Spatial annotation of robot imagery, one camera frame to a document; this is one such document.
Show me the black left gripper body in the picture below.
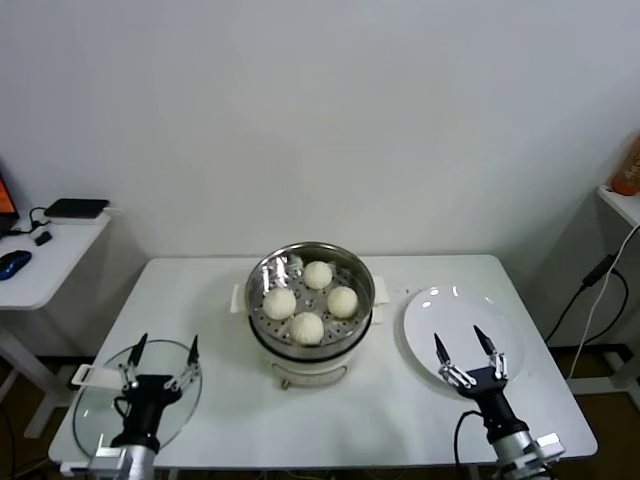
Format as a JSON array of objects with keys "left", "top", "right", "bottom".
[{"left": 109, "top": 374, "right": 184, "bottom": 449}]

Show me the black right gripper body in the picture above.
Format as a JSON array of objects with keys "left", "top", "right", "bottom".
[{"left": 462, "top": 367, "right": 530, "bottom": 444}]

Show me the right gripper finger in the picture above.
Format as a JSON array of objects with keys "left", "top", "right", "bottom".
[
  {"left": 433, "top": 333, "right": 477, "bottom": 392},
  {"left": 472, "top": 325, "right": 509, "bottom": 383}
]

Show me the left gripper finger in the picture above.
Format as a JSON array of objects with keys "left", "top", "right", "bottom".
[
  {"left": 117, "top": 333, "right": 149, "bottom": 391},
  {"left": 164, "top": 334, "right": 202, "bottom": 392}
]

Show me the white steamed baozi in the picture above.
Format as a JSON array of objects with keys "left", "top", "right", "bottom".
[
  {"left": 289, "top": 310, "right": 325, "bottom": 347},
  {"left": 325, "top": 285, "right": 360, "bottom": 319},
  {"left": 302, "top": 260, "right": 334, "bottom": 291},
  {"left": 261, "top": 287, "right": 298, "bottom": 320}
]

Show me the stainless steel steamer basket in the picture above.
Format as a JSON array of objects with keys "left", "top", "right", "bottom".
[{"left": 244, "top": 241, "right": 376, "bottom": 360}]

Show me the large white plate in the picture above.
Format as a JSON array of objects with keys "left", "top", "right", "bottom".
[{"left": 402, "top": 284, "right": 529, "bottom": 394}]

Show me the round glass pot lid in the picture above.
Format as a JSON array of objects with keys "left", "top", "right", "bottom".
[{"left": 69, "top": 338, "right": 204, "bottom": 461}]

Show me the white side desk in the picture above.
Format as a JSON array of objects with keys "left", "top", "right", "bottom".
[{"left": 0, "top": 209, "right": 124, "bottom": 439}]

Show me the white electric cooker base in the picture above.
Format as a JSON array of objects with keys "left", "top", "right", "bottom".
[{"left": 229, "top": 276, "right": 391, "bottom": 391}]

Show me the blue computer mouse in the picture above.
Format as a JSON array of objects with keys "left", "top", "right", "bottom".
[{"left": 0, "top": 248, "right": 33, "bottom": 281}]

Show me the flat black device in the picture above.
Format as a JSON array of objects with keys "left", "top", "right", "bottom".
[{"left": 43, "top": 197, "right": 111, "bottom": 220}]

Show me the laptop with red screen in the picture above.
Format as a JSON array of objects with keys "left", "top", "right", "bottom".
[{"left": 0, "top": 168, "right": 21, "bottom": 237}]

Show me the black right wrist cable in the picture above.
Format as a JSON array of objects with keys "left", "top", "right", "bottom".
[{"left": 452, "top": 408, "right": 486, "bottom": 469}]

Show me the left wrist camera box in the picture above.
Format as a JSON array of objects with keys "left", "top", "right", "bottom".
[{"left": 59, "top": 446, "right": 127, "bottom": 475}]

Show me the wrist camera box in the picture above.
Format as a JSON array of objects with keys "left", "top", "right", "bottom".
[
  {"left": 59, "top": 446, "right": 127, "bottom": 475},
  {"left": 534, "top": 432, "right": 567, "bottom": 462}
]

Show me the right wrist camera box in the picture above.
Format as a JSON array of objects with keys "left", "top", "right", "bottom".
[{"left": 534, "top": 432, "right": 567, "bottom": 462}]

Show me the white hanging cable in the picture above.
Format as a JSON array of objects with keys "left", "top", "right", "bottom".
[{"left": 567, "top": 225, "right": 640, "bottom": 387}]

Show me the black power cable with adapter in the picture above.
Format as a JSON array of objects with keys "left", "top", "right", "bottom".
[{"left": 543, "top": 253, "right": 632, "bottom": 347}]

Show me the small black adapter with cable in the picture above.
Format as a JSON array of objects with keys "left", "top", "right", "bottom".
[{"left": 9, "top": 204, "right": 57, "bottom": 247}]

